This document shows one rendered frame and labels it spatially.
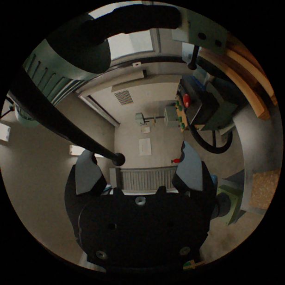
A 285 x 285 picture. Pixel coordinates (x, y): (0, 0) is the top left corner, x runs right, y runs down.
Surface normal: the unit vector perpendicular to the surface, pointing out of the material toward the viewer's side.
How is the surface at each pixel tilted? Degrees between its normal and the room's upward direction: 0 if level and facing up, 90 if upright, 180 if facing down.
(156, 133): 90
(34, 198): 180
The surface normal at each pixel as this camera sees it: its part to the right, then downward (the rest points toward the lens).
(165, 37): 0.05, 0.98
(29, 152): 0.98, -0.09
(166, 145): -0.18, -0.18
